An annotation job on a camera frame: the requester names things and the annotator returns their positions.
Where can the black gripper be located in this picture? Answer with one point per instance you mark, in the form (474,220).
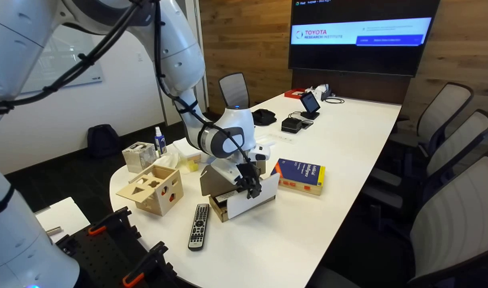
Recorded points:
(248,179)

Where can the cardboard box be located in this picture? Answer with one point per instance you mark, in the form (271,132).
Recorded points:
(218,188)

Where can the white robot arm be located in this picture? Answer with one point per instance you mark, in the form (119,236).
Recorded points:
(165,35)

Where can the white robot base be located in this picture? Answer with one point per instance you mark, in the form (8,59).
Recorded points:
(28,256)

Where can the wooden shape sorter box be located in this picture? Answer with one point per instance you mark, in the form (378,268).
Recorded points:
(156,188)

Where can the red small box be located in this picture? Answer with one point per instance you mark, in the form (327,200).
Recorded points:
(293,92)

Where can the blue and yellow book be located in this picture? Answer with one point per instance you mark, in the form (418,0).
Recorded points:
(300,176)

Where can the clear plastic container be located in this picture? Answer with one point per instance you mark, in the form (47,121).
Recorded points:
(189,155)

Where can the grey remote control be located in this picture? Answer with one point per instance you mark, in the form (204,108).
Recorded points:
(199,227)

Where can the black square device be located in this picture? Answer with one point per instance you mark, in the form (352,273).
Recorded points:
(292,124)

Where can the grey chair at table end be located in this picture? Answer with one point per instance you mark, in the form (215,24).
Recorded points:
(234,89)

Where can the blue spray bottle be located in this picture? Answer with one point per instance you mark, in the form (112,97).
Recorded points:
(160,140)

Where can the small tablet on stand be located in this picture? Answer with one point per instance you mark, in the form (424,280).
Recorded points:
(311,105)

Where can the small grey wooden cube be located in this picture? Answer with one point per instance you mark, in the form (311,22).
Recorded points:
(140,155)

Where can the black clamp with orange tip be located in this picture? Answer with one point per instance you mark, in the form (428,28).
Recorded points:
(109,222)

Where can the black backpack on floor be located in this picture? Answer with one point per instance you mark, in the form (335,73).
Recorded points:
(103,140)

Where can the grey mesh chair middle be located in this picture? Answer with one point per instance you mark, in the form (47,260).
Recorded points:
(407,190)

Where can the grey mesh chair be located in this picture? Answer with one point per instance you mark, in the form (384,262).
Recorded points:
(447,238)
(407,190)
(436,116)

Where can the grey mesh chair far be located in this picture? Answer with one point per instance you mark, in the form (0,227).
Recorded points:
(436,116)

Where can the grey mesh chair near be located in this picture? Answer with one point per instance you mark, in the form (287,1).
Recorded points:
(447,238)

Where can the white device with cable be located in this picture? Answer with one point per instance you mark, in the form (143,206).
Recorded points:
(325,94)

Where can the wall mounted tv screen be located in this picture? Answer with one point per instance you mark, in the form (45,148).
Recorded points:
(384,36)

